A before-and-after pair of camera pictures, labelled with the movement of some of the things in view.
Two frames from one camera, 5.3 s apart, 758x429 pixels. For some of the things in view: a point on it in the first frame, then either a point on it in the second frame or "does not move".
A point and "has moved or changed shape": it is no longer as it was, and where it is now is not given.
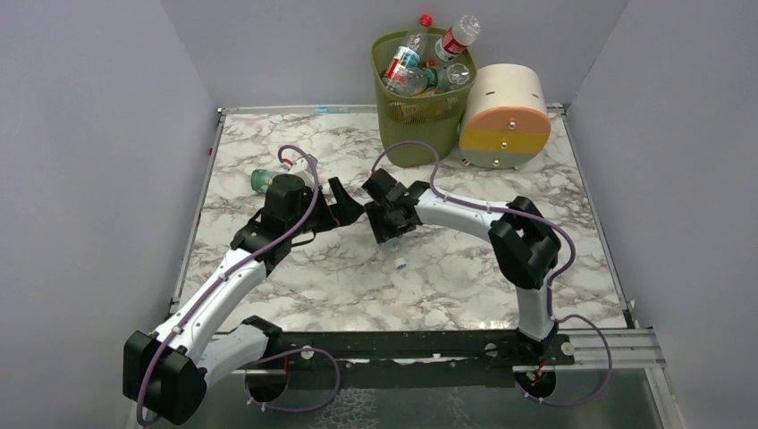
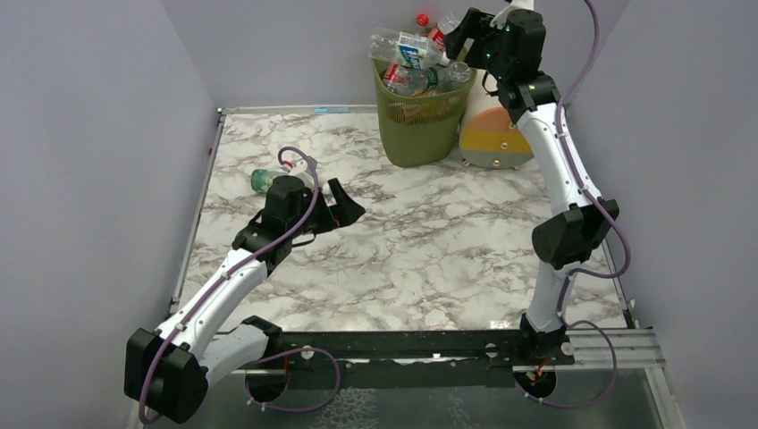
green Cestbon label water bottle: [418, 80] does not move
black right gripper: [385, 212] → [474, 30]
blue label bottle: [396, 248] → [410, 49]
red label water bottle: [407, 57] → [406, 81]
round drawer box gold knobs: [507, 123] does not move
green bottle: [261, 180] does not move
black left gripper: [331, 210] does not move
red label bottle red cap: [454, 40] has moved or changed shape
